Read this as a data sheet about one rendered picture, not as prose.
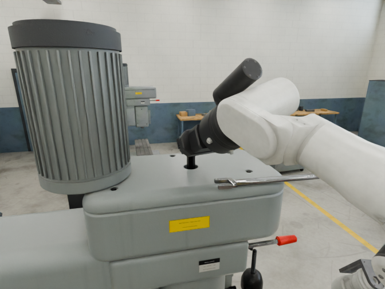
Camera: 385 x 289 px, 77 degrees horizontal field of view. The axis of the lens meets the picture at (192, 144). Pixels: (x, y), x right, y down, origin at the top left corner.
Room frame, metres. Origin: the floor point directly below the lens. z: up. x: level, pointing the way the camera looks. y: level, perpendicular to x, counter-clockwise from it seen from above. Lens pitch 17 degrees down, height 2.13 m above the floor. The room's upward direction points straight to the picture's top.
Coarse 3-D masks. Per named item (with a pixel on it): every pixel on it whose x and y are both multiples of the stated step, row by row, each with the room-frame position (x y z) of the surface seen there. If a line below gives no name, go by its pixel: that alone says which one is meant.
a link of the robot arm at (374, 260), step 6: (372, 258) 0.21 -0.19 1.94; (378, 258) 0.20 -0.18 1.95; (384, 258) 0.19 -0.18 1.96; (372, 264) 0.20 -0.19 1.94; (378, 264) 0.19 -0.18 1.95; (384, 264) 0.19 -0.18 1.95; (378, 270) 0.20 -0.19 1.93; (384, 270) 0.19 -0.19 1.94; (378, 276) 0.20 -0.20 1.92; (384, 276) 0.20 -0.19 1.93; (384, 282) 0.20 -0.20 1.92
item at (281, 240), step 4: (276, 236) 0.54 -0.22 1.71; (280, 236) 0.54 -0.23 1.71; (284, 236) 0.54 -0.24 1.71; (288, 236) 0.54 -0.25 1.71; (292, 236) 0.54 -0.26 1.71; (268, 240) 0.53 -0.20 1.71; (272, 240) 0.53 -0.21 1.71; (276, 240) 0.53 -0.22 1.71; (280, 240) 0.53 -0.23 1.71; (284, 240) 0.53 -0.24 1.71; (288, 240) 0.53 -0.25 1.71; (292, 240) 0.53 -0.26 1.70; (296, 240) 0.53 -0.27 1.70; (252, 244) 0.51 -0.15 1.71; (256, 244) 0.52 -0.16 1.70; (260, 244) 0.52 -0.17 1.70; (264, 244) 0.52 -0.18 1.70; (268, 244) 0.52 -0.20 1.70; (272, 244) 0.53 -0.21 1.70; (280, 244) 0.52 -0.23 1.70; (284, 244) 0.53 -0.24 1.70
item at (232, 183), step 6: (300, 174) 0.52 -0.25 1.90; (306, 174) 0.52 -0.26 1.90; (312, 174) 0.52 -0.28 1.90; (216, 180) 0.49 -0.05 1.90; (222, 180) 0.49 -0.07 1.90; (228, 180) 0.49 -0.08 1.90; (234, 180) 0.49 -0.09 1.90; (240, 180) 0.49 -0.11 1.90; (246, 180) 0.49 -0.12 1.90; (252, 180) 0.49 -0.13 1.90; (258, 180) 0.49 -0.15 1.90; (264, 180) 0.49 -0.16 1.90; (270, 180) 0.49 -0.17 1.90; (276, 180) 0.49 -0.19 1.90; (282, 180) 0.49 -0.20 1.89; (288, 180) 0.50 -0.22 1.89; (294, 180) 0.50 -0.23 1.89; (300, 180) 0.50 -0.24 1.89; (222, 186) 0.46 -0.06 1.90; (228, 186) 0.46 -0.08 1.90; (234, 186) 0.46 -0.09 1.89
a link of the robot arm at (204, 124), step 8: (208, 112) 0.45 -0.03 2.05; (208, 120) 0.42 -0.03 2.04; (192, 128) 0.48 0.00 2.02; (200, 128) 0.45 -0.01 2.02; (208, 128) 0.42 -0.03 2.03; (184, 136) 0.49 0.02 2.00; (192, 136) 0.48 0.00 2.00; (200, 136) 0.46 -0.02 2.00; (208, 136) 0.42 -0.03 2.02; (184, 144) 0.48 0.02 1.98; (192, 144) 0.48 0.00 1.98; (200, 144) 0.45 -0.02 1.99; (208, 144) 0.43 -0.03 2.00; (216, 144) 0.41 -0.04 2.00; (184, 152) 0.48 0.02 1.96; (192, 152) 0.48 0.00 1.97; (200, 152) 0.49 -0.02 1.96; (208, 152) 0.49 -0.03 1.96; (216, 152) 0.44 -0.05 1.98; (224, 152) 0.43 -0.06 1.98; (232, 152) 0.42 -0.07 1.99
